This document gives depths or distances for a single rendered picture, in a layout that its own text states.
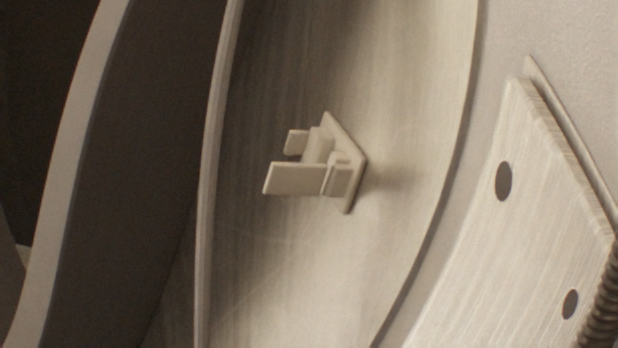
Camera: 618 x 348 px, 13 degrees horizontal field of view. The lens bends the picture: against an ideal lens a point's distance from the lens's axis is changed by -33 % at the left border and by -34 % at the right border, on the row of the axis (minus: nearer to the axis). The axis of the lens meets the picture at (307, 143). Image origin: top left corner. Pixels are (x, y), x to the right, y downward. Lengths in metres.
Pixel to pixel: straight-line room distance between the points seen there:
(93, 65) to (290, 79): 0.06
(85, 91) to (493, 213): 0.18
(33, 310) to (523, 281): 0.28
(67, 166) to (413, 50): 0.14
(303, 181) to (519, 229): 0.11
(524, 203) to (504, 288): 0.02
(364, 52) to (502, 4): 0.08
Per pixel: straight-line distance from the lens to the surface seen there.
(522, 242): 0.85
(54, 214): 1.02
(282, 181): 0.94
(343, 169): 0.94
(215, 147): 0.95
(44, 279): 1.04
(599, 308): 0.77
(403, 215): 0.93
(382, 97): 0.94
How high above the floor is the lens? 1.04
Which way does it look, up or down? 5 degrees down
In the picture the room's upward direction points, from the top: 5 degrees clockwise
